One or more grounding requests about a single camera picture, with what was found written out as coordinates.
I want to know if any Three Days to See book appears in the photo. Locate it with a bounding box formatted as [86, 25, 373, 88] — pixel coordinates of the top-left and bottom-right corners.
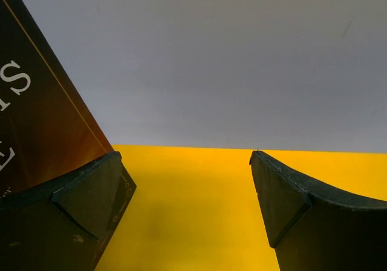
[0, 0, 137, 271]

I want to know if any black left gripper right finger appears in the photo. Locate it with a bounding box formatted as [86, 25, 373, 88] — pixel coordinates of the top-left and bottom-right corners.
[249, 150, 386, 270]

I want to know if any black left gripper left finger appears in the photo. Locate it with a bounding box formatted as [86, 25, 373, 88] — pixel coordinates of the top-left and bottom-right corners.
[1, 152, 122, 270]

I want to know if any blue yellow wooden bookshelf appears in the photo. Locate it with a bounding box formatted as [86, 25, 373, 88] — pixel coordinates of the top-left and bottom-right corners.
[93, 144, 387, 271]

